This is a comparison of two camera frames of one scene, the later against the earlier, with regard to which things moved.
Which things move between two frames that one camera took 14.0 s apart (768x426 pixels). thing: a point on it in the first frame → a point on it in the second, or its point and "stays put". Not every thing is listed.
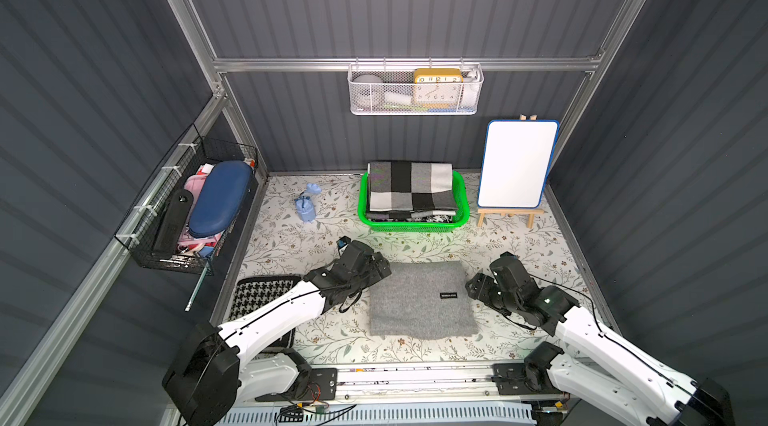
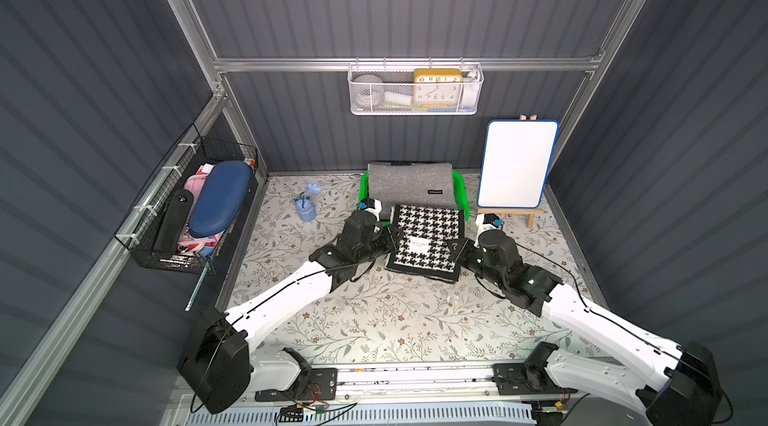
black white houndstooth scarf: [251, 291] → [424, 248]
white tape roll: [368, 90] stays put
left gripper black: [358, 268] → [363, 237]
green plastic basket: [462, 212] stays put
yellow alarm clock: [437, 88] stays put
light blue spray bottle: [306, 208] stays put
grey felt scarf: [420, 299] → [411, 183]
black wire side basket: [182, 222] stays put
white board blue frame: [516, 162] stays put
